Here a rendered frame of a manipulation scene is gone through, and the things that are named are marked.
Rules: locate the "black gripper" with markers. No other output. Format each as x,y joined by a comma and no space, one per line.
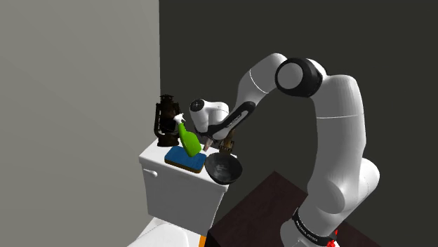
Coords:
205,135

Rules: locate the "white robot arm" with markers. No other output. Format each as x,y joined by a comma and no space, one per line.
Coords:
337,143

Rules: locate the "small pink tube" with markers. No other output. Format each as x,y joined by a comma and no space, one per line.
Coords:
207,146

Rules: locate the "green spray bottle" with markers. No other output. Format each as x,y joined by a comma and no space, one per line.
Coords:
190,142

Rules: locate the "brown wooden object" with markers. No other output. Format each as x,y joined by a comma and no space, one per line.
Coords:
226,145

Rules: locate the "blue sponge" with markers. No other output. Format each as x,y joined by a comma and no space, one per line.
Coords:
183,160

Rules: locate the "black bowl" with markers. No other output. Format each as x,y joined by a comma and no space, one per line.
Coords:
223,169

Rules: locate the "dark brown lantern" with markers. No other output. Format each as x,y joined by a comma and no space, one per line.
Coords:
167,126

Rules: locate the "white toilet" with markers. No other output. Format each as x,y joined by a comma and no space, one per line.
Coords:
179,196

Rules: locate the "dark robot stand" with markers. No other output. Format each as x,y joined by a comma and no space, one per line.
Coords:
255,212

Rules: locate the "orange flat object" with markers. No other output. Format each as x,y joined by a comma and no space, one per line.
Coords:
203,241

